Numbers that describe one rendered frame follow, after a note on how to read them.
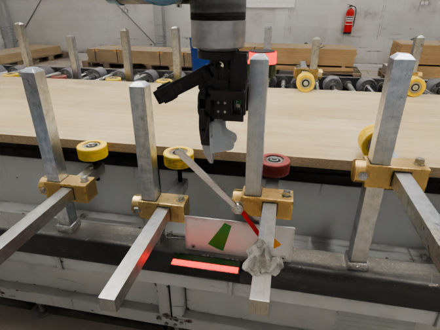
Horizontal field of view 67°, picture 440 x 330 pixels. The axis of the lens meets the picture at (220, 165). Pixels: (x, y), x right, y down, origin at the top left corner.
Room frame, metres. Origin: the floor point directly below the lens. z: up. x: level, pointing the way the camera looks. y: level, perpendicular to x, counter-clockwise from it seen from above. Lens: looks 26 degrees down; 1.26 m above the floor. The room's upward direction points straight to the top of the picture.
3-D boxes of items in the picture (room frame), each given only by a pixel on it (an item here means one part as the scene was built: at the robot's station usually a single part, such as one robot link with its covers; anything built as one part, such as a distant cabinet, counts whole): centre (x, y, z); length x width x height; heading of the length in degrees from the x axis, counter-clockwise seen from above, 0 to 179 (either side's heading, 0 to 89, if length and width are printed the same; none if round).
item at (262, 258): (0.45, -0.08, 0.87); 0.09 x 0.07 x 0.02; 169
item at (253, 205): (0.66, -0.10, 0.85); 0.14 x 0.06 x 0.05; 79
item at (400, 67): (0.61, -0.32, 0.94); 0.04 x 0.04 x 0.48; 79
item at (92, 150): (0.86, 0.35, 0.85); 0.08 x 0.08 x 0.11
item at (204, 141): (0.58, 0.03, 1.07); 0.05 x 0.02 x 0.09; 169
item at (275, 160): (0.76, -0.14, 0.85); 0.08 x 0.08 x 0.11
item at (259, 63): (0.66, -0.08, 0.93); 0.04 x 0.04 x 0.48; 79
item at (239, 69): (0.59, 0.00, 1.13); 0.09 x 0.08 x 0.12; 79
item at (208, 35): (0.60, 0.00, 1.21); 0.10 x 0.09 x 0.05; 169
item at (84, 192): (0.75, 0.39, 0.83); 0.14 x 0.06 x 0.05; 79
